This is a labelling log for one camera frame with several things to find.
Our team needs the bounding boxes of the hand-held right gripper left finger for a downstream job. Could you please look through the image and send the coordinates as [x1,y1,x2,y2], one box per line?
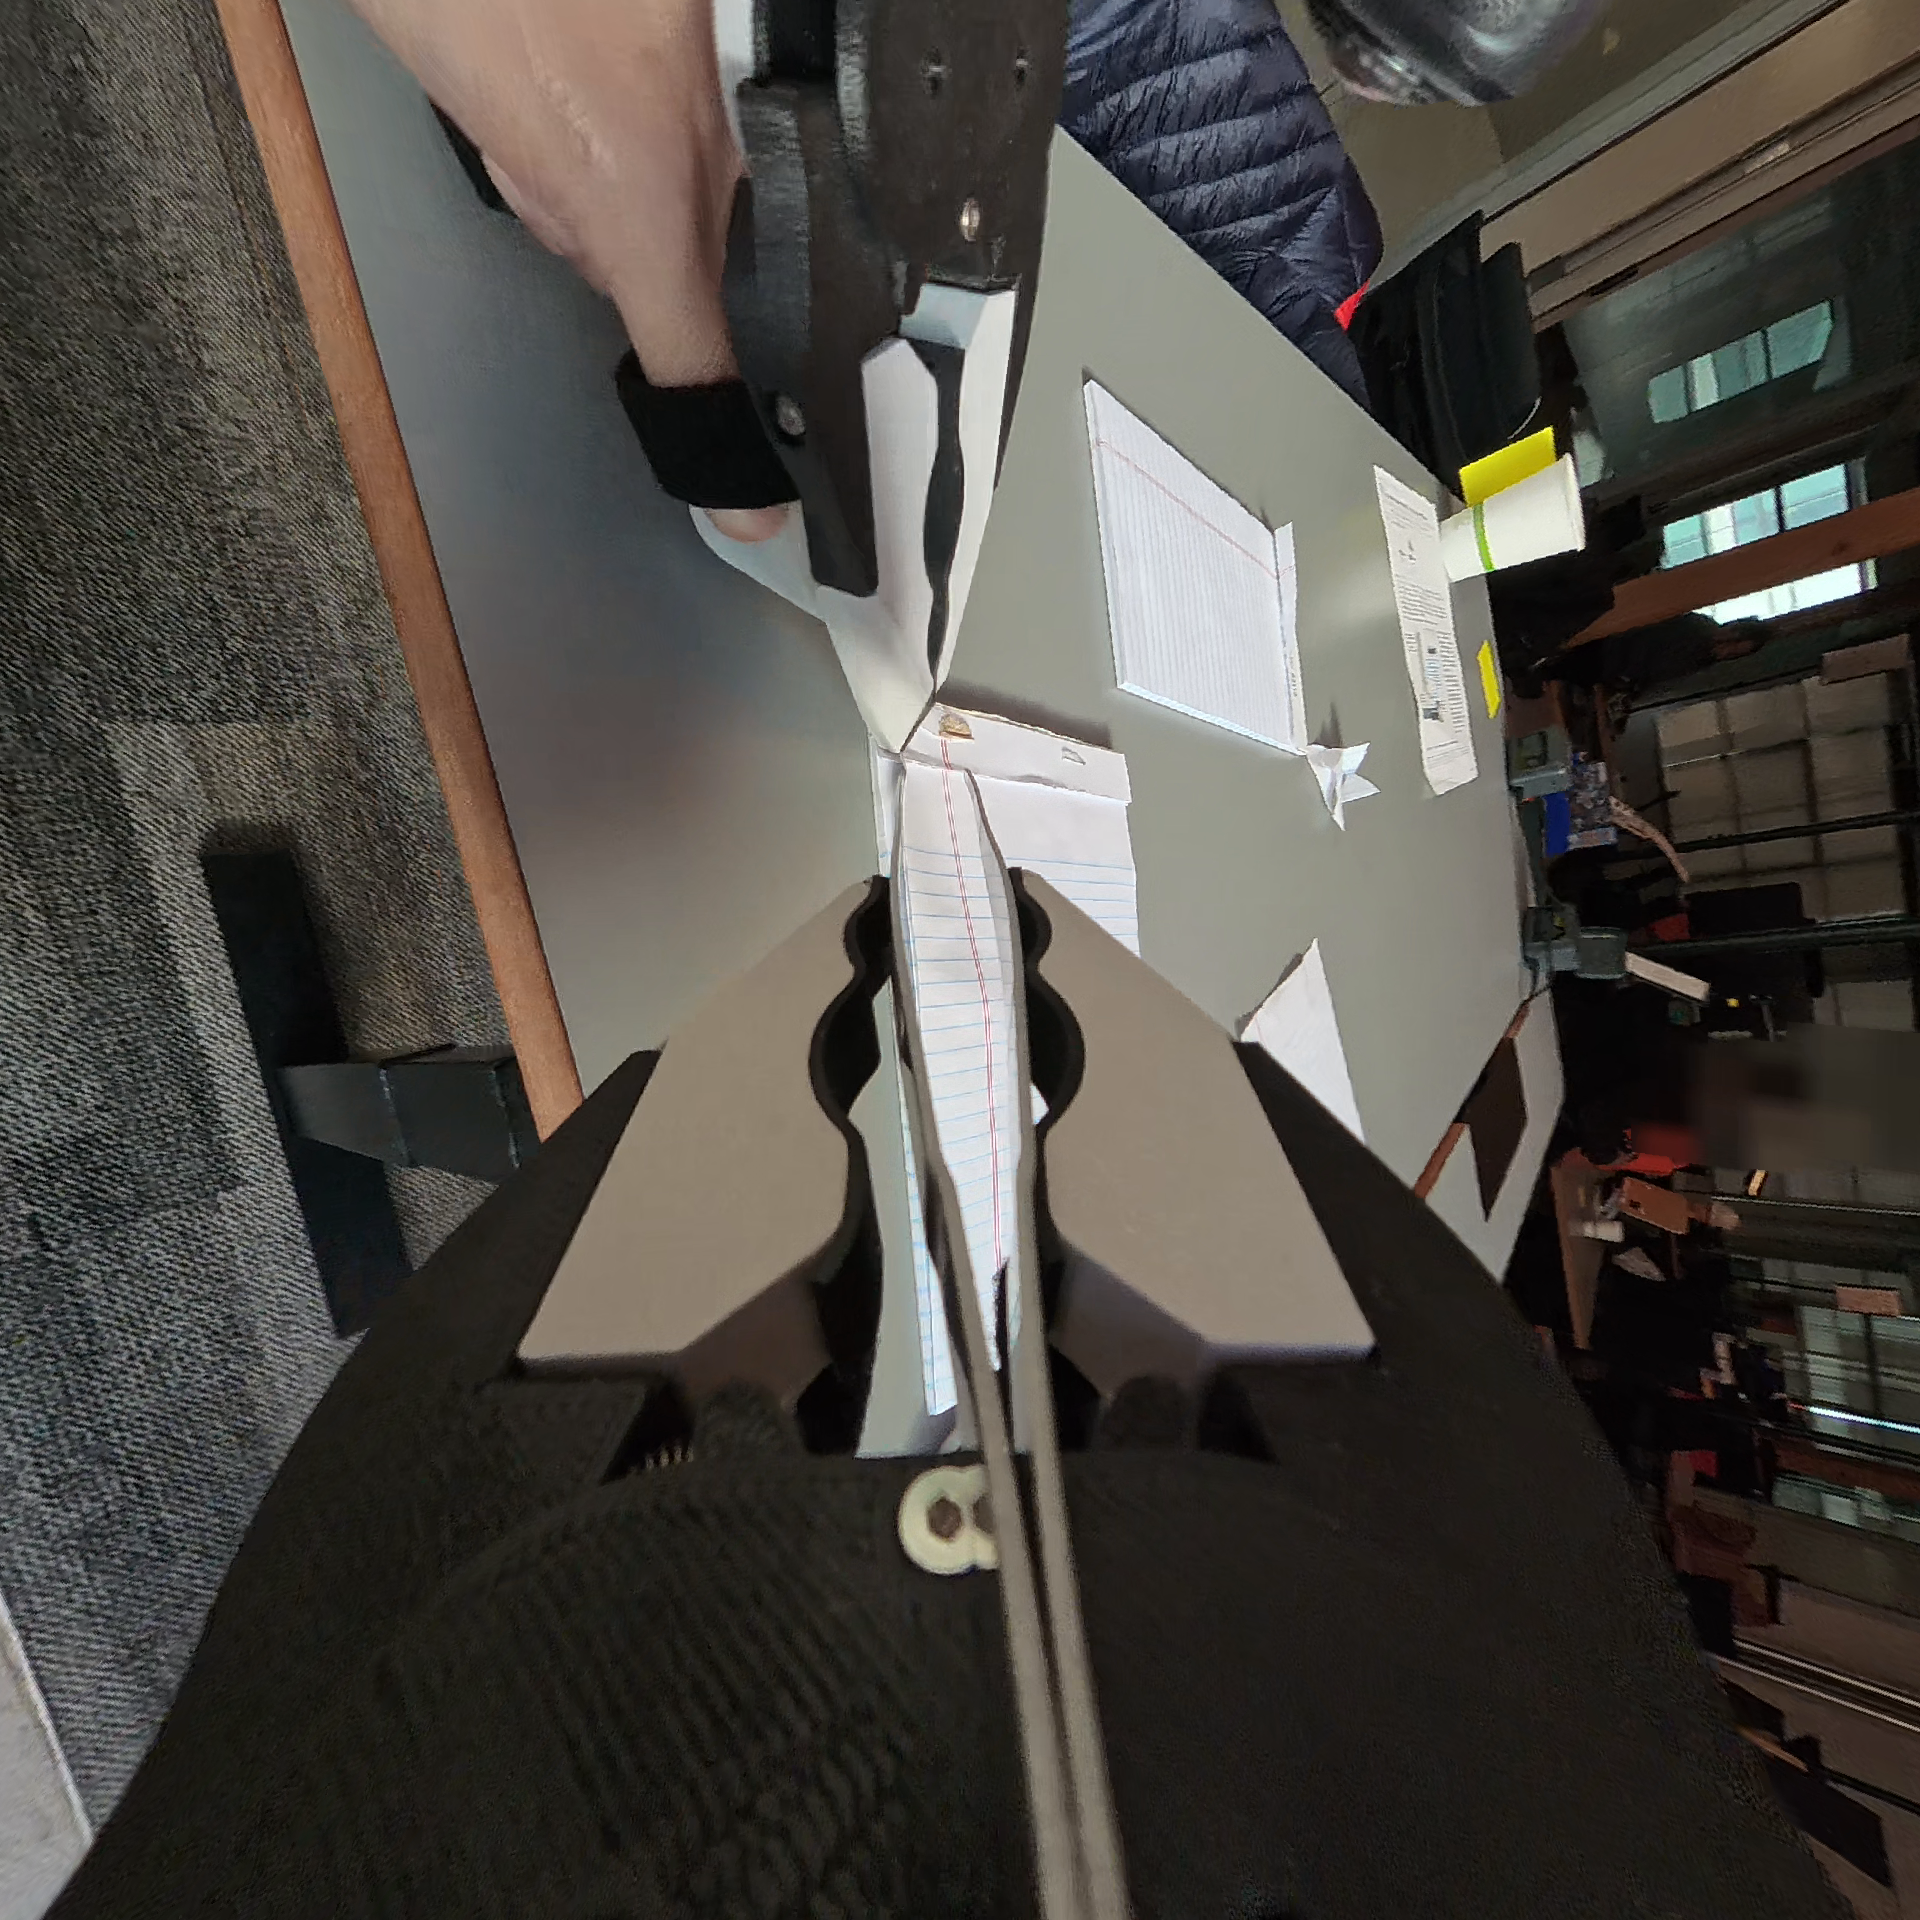
[516,877,903,1456]

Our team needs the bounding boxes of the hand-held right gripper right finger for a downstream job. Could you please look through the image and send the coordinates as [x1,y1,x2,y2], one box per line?
[1008,863,1375,1450]

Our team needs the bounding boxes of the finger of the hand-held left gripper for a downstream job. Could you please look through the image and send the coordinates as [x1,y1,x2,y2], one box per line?
[903,277,1039,693]
[819,333,970,753]

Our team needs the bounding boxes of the white lined notepad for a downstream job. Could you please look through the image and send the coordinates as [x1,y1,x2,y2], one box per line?
[1084,377,1308,753]
[871,703,1144,1419]

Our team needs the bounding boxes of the black desk leg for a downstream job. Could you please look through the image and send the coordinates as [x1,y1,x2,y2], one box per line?
[202,848,541,1338]

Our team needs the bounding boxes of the person's left hand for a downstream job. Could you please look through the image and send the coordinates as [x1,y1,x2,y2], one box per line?
[353,0,753,389]

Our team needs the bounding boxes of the navy puffer jacket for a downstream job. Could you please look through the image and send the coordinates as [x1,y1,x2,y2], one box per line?
[1056,0,1385,407]

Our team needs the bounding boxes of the printed paper sheet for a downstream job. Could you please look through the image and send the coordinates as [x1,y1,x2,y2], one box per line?
[1372,465,1479,797]

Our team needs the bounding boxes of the white paper cup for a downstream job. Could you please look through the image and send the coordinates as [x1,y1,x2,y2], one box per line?
[1437,451,1588,586]

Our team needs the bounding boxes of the wooden roof beam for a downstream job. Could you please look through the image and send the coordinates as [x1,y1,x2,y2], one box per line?
[1559,488,1920,648]

